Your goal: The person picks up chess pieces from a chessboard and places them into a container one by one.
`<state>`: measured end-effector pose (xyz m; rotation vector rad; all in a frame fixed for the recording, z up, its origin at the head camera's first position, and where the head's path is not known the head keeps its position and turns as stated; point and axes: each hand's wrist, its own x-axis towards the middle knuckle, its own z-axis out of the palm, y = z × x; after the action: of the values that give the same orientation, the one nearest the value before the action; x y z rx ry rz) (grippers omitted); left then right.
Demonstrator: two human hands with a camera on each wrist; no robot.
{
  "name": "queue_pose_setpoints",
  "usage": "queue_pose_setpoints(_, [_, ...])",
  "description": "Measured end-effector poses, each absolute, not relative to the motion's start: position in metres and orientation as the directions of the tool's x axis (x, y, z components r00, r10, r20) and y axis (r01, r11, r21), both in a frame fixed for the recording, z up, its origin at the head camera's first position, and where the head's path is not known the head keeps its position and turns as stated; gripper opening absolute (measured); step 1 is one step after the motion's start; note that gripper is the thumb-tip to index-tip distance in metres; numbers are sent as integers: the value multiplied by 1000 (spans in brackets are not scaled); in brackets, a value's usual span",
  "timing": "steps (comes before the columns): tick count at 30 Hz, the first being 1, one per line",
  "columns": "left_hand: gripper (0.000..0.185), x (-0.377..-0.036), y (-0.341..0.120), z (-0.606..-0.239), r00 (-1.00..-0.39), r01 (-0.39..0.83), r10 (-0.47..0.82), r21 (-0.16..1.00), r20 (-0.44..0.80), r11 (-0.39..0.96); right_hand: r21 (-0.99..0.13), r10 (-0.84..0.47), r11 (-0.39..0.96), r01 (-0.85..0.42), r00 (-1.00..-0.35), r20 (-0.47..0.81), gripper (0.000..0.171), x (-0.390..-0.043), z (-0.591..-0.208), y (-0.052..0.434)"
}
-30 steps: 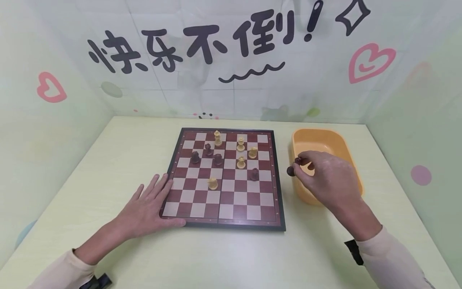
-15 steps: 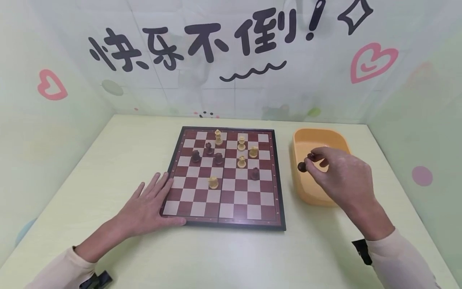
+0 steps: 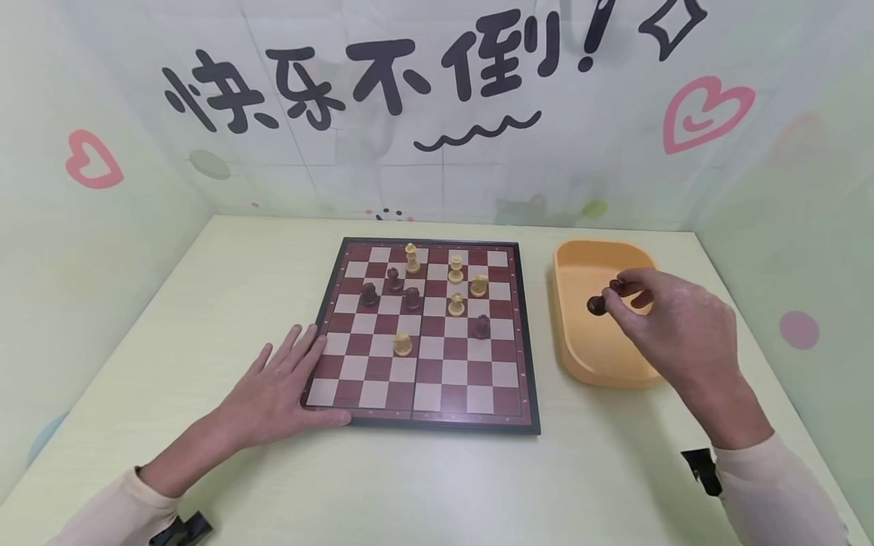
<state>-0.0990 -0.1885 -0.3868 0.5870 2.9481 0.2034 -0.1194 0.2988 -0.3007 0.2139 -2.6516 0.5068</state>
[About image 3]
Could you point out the person's left hand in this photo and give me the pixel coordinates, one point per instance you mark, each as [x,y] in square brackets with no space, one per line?
[273,398]

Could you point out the person's right hand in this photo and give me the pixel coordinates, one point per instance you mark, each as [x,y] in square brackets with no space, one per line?
[689,334]

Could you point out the person's left ring finger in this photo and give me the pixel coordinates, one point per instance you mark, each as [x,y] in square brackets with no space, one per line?
[287,350]

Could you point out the person's left middle finger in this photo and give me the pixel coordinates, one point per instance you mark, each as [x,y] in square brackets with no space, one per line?
[304,353]

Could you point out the person's right middle finger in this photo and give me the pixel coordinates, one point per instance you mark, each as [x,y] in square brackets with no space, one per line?
[642,300]

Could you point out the person's left little finger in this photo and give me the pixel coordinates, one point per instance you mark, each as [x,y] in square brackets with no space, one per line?
[258,362]

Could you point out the person's left index finger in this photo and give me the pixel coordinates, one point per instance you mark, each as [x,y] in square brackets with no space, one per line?
[315,364]

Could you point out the person's left thumb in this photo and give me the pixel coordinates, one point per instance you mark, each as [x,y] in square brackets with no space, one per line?
[329,415]

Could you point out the person's right thumb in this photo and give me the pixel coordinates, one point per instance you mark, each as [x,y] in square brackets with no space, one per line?
[629,324]

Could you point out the person's right index finger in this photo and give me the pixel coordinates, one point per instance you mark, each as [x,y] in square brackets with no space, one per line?
[645,279]

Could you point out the dark brown chess piece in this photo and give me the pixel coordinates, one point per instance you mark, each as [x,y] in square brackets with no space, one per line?
[369,295]
[395,280]
[412,299]
[482,327]
[596,305]

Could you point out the brown and cream chessboard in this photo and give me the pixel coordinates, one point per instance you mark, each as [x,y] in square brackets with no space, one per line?
[437,371]

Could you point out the person's right forearm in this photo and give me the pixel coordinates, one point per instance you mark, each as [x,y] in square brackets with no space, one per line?
[765,478]

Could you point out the person's left forearm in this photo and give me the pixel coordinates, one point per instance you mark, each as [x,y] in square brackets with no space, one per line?
[157,485]

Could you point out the orange plastic tray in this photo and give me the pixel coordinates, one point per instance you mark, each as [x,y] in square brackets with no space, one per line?
[587,349]

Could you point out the cream chess pawn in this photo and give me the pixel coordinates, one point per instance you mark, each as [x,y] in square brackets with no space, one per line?
[456,305]
[455,270]
[403,345]

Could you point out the cream chess king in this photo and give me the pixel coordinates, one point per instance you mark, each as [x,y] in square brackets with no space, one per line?
[412,260]

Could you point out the cream chess rook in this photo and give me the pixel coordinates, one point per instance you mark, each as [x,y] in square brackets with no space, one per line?
[478,286]

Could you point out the black wrist band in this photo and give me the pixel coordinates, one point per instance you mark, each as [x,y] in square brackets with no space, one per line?
[183,531]
[703,469]

